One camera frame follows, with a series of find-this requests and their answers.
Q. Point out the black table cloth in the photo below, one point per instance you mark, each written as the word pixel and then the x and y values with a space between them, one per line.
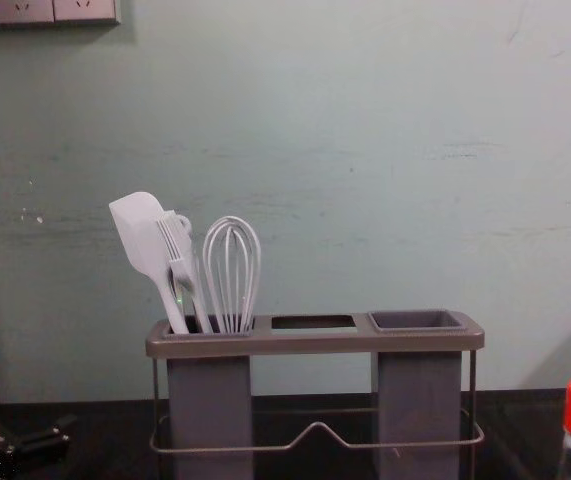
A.
pixel 515 440

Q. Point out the white whisk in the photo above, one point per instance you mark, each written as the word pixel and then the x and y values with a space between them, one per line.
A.
pixel 232 235

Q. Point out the grey wall socket panel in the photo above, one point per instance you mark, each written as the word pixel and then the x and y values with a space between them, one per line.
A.
pixel 40 10

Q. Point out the grey plastic utensil bin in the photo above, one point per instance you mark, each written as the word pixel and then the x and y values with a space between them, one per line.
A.
pixel 417 400
pixel 210 400

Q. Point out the white silicone spatula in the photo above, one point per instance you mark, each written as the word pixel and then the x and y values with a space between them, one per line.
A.
pixel 135 220

